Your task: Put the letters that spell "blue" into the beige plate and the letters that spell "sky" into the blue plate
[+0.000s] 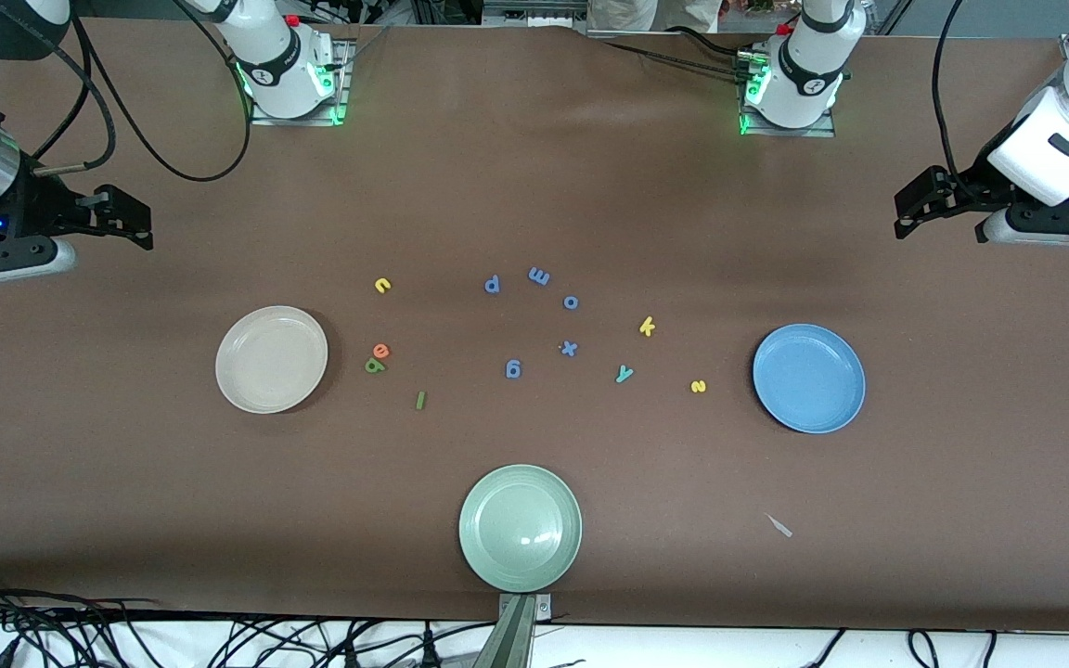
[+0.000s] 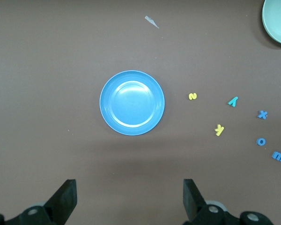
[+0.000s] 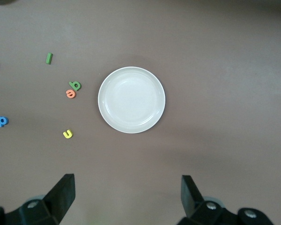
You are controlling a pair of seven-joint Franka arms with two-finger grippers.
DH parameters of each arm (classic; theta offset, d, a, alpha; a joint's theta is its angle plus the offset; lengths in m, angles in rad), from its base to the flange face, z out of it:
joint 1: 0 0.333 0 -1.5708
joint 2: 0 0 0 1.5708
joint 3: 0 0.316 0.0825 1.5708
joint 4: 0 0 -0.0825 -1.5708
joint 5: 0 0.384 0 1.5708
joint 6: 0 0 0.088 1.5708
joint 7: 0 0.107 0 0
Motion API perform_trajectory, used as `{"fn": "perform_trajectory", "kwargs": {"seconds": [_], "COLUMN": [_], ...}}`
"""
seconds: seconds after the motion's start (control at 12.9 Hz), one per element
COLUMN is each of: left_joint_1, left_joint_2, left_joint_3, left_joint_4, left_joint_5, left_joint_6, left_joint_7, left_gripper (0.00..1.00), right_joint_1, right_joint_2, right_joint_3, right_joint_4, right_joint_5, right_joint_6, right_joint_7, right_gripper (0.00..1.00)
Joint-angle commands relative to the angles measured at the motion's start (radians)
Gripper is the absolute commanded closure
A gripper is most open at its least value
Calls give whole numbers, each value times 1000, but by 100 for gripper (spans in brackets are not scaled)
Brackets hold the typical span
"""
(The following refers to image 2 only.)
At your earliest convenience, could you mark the brown table mat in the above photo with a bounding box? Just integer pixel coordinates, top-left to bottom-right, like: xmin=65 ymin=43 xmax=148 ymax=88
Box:
xmin=0 ymin=0 xmax=281 ymax=225

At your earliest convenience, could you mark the pale green plate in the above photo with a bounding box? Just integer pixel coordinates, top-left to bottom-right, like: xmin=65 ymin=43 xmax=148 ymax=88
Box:
xmin=261 ymin=0 xmax=281 ymax=46

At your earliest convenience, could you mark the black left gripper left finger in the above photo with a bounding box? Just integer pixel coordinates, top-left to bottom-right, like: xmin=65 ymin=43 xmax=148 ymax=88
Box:
xmin=4 ymin=179 xmax=78 ymax=225

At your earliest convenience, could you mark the teal foam letter y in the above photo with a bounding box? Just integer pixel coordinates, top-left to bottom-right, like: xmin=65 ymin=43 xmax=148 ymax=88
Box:
xmin=227 ymin=96 xmax=239 ymax=108

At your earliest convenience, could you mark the blue plate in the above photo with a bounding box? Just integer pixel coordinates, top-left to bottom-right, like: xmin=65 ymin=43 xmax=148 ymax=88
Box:
xmin=99 ymin=69 xmax=166 ymax=136

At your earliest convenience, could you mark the clear tape scrap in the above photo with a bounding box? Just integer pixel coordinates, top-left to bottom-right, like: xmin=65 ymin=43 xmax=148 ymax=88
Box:
xmin=144 ymin=15 xmax=160 ymax=29

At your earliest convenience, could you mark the yellow foam letter k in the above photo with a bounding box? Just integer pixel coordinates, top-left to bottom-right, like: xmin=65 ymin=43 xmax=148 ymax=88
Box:
xmin=214 ymin=124 xmax=225 ymax=137

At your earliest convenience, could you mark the blue foam letter m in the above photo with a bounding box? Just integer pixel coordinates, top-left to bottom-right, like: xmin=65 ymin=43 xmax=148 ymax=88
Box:
xmin=271 ymin=150 xmax=281 ymax=163

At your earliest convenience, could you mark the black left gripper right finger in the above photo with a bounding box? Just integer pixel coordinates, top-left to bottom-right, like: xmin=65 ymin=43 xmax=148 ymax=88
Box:
xmin=183 ymin=179 xmax=272 ymax=225

